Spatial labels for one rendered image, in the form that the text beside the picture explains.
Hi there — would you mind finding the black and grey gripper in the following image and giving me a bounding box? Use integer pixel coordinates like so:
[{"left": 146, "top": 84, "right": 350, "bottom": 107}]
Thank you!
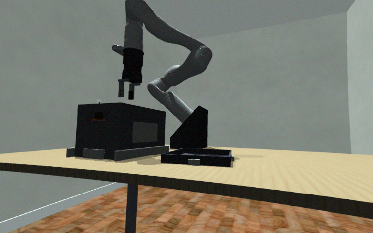
[{"left": 112, "top": 36, "right": 144, "bottom": 100}]

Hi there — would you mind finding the grey bottle crate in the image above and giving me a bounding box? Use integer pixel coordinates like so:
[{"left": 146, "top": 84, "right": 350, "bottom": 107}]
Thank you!
[{"left": 74, "top": 102, "right": 166, "bottom": 160}]

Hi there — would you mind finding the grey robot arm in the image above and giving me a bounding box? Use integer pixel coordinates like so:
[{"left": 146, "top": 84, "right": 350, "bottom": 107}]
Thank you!
[{"left": 124, "top": 0, "right": 212, "bottom": 123}]

